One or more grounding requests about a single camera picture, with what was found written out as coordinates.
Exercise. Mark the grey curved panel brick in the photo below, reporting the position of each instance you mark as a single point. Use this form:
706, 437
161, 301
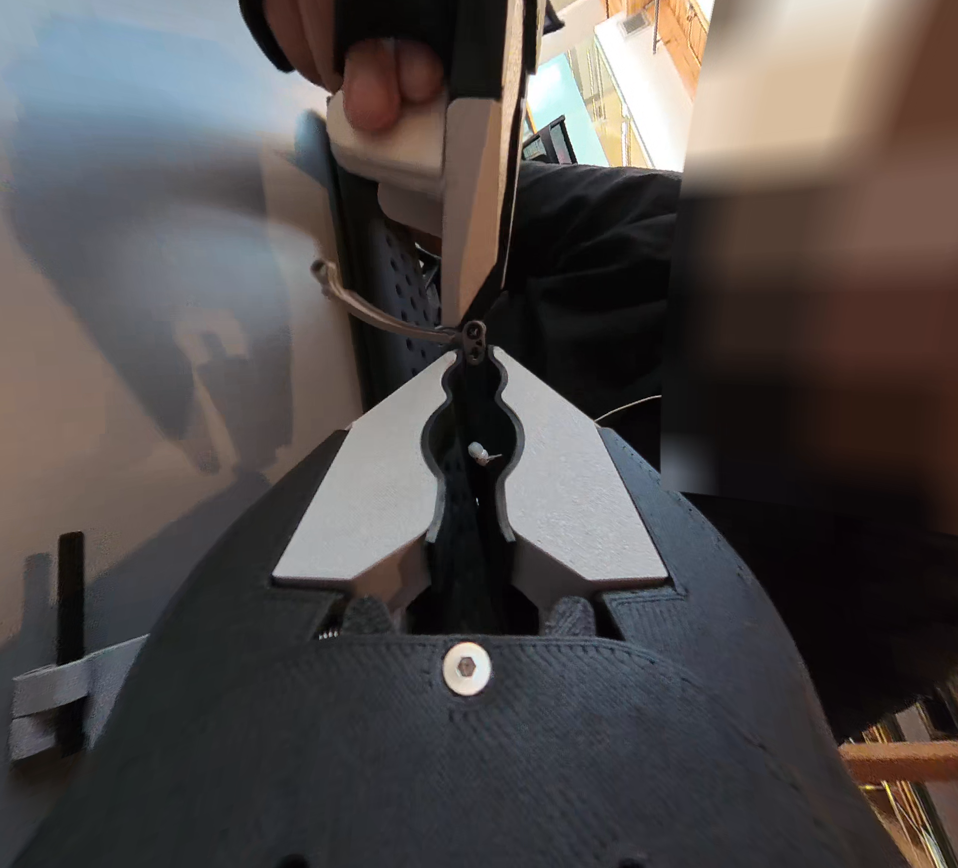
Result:
389, 321

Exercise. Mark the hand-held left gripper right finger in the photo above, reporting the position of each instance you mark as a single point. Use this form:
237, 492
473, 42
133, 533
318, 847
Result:
584, 508

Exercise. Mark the person's right hand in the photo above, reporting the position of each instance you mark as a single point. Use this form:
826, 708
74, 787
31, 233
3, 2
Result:
299, 22

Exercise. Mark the black toy axle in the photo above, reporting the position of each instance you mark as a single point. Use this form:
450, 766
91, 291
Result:
71, 583

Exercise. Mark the person's black shirt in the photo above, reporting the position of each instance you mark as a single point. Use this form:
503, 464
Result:
599, 284

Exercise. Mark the white earphone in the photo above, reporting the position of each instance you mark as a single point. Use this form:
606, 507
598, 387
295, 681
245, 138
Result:
477, 450

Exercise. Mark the grey desk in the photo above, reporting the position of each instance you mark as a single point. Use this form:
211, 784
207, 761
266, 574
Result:
34, 583

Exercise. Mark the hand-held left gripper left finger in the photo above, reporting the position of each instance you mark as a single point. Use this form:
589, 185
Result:
359, 501

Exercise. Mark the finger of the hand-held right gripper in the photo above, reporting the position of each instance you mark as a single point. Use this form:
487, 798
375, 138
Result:
479, 209

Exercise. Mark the black perforated plastic panel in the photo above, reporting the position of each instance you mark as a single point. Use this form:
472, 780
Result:
389, 269

